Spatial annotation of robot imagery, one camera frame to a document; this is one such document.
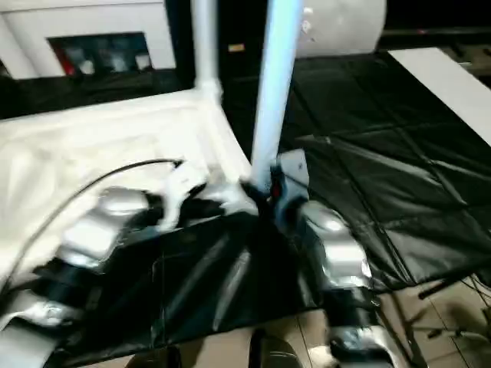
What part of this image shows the white glass-door cabinet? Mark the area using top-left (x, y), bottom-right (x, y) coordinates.
top-left (0, 0), bottom-right (178, 81)

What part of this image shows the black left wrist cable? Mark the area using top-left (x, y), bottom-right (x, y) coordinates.
top-left (0, 158), bottom-right (186, 293)

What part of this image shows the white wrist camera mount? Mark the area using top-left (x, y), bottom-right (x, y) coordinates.
top-left (273, 148), bottom-right (311, 201)
top-left (156, 159), bottom-right (209, 232)

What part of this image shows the black furniture with yellow label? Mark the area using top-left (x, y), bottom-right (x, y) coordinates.
top-left (164, 0), bottom-right (269, 91)

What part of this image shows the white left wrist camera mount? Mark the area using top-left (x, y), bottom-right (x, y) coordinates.
top-left (156, 159), bottom-right (209, 232)

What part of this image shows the white plastic table leg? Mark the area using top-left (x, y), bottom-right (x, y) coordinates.
top-left (190, 0), bottom-right (225, 107)
top-left (248, 0), bottom-right (308, 193)

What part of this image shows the black metal stand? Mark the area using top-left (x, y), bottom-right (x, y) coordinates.
top-left (394, 267), bottom-right (491, 368)

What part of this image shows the white flat board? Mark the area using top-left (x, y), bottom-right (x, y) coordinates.
top-left (386, 45), bottom-right (491, 147)

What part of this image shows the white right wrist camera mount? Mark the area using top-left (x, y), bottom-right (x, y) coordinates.
top-left (273, 148), bottom-right (311, 201)

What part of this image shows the dark right robot foot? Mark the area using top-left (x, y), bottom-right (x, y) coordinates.
top-left (248, 330), bottom-right (301, 368)

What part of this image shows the dark left robot foot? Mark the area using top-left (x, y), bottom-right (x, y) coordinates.
top-left (125, 343), bottom-right (182, 368)

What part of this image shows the white plastic table top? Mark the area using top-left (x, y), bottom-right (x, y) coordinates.
top-left (0, 87), bottom-right (259, 293)

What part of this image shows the dark robot foot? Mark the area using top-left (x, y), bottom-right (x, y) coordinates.
top-left (248, 330), bottom-right (301, 368)
top-left (125, 343), bottom-right (182, 368)

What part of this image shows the black work mat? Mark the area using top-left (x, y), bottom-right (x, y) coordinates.
top-left (0, 49), bottom-right (491, 363)

